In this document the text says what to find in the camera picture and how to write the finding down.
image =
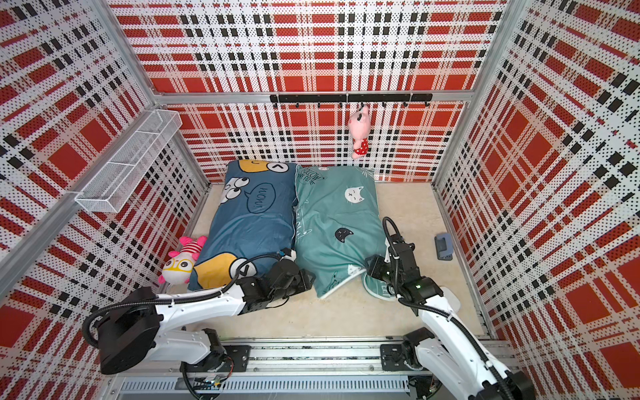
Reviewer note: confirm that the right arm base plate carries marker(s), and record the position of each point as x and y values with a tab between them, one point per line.
398	357

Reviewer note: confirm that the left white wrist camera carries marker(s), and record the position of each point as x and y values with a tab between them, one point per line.
288	254

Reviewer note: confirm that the small grey blue device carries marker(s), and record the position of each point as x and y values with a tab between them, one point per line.
444	246

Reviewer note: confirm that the black hook rail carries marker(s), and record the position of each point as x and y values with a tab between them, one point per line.
298	99

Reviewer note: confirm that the pink hanging plush toy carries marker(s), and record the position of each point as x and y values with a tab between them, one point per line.
359	127

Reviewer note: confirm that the blue cartoon pillowcase pillow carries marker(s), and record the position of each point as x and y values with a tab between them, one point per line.
255	217

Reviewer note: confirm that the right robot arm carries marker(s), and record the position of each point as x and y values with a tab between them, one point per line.
443	345

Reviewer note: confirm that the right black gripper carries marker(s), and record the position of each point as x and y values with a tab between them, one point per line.
376	264

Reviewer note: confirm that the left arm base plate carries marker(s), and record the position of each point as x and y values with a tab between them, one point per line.
235	357

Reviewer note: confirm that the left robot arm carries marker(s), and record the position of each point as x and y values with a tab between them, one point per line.
150	327

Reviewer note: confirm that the green cat pillowcase pillow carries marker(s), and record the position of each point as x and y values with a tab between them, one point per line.
338	227

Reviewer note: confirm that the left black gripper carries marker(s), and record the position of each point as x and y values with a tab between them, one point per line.
303	281

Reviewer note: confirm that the white wire mesh basket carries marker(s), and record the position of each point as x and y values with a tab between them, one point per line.
112	186

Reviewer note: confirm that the white plush doll yellow glasses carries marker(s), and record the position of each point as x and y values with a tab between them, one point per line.
178	269

